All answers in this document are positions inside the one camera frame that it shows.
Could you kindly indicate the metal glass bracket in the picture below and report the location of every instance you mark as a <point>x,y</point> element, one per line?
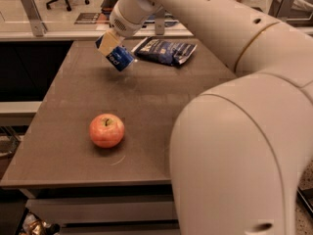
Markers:
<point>283,9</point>
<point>160,22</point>
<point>37,26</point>

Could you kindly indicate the right metal glass bracket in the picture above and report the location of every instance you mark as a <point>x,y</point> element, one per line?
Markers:
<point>283,9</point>

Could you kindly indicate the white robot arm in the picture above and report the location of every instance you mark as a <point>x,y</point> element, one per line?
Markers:
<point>238,150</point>

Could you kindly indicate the blue chip bag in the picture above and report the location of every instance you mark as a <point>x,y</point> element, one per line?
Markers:
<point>164,52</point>

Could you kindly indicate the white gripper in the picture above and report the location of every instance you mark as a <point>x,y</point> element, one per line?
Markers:
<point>125,23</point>

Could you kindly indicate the grey table drawer unit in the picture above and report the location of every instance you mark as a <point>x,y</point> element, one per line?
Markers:
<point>94,205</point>

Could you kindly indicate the red apple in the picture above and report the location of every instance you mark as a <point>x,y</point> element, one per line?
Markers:
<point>106,130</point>

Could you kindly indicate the blue pepsi can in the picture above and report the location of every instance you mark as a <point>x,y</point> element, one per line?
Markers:
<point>120,58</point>

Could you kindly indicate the left metal glass bracket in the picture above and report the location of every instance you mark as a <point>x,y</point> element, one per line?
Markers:
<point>37,26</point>

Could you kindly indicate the middle metal glass bracket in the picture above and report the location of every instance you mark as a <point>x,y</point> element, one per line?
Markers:
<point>160,22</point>

